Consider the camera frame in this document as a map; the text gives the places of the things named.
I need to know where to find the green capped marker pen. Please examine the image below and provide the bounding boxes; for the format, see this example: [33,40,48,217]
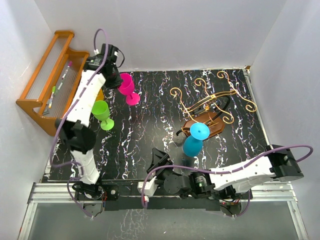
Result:
[48,86,56,109]

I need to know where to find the orange wine glass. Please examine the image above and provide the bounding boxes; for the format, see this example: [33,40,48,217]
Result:
[95,89,105,101]

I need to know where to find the blue wine glass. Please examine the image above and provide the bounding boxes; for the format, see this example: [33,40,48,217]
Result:
[182,122,210,157]

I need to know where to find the green wine glass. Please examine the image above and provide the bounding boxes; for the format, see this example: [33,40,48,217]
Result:
[91,100,115,131]

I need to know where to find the gold wire wine glass rack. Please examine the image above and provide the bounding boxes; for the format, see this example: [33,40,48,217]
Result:
[170,70,258,138]

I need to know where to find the pink wine glass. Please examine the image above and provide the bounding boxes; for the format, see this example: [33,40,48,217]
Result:
[118,73,140,106]

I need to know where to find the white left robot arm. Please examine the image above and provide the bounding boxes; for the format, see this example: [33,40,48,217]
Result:
[54,44,123,200]

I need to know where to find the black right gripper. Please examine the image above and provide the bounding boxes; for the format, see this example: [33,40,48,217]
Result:
[147,148,177,189]

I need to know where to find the aluminium frame rail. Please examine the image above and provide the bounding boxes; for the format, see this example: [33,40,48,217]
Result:
[19,68,307,240]

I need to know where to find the wooden tiered shelf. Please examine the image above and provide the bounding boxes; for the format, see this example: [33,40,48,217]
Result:
[16,30,89,136]

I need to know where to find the pink capped marker pen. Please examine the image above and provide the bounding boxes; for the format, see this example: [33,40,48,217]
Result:
[55,61,73,93]

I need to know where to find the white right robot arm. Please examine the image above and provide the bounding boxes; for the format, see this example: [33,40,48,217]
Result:
[137,144,310,203]

